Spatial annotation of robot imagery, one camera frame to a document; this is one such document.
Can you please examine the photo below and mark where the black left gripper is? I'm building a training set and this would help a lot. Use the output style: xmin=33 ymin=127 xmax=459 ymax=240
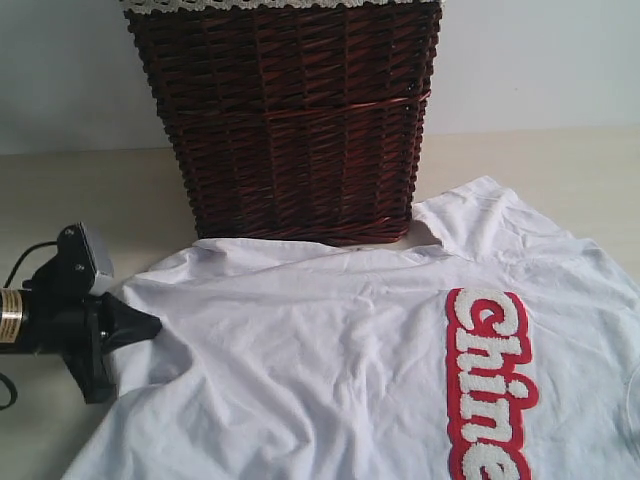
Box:
xmin=19 ymin=259 xmax=162 ymax=404

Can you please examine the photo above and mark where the white t-shirt with red lettering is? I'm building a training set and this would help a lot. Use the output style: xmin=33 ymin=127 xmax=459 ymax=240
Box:
xmin=66 ymin=177 xmax=639 ymax=479

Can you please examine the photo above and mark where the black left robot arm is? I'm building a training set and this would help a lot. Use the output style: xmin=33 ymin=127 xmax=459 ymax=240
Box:
xmin=1 ymin=263 xmax=162 ymax=404

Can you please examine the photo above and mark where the dark brown wicker basket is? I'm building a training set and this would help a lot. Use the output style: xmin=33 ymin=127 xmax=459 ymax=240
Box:
xmin=123 ymin=1 xmax=443 ymax=245

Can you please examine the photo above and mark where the grey fabric liner lace trim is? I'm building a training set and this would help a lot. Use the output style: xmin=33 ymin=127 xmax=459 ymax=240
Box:
xmin=116 ymin=0 xmax=445 ymax=16

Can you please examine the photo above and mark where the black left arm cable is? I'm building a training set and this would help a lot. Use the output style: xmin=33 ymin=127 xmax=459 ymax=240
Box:
xmin=0 ymin=239 xmax=61 ymax=412

